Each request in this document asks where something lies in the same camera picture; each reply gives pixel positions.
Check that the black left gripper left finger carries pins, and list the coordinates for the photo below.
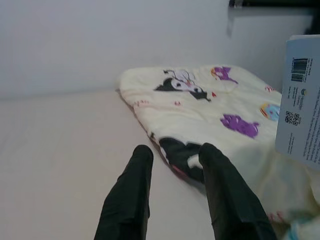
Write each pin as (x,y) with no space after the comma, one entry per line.
(130,197)

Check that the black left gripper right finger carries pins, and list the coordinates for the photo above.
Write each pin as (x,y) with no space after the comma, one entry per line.
(230,197)

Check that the white printed booklet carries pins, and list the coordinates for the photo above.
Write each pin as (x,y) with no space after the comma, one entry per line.
(307,112)

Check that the bed with white sheet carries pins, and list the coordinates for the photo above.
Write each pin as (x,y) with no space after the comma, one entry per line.
(62,140)

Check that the cream cartoon print blanket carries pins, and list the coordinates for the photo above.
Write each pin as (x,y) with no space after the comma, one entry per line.
(200,110)

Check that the black wall shelf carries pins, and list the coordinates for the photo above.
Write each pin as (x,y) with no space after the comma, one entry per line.
(275,2)

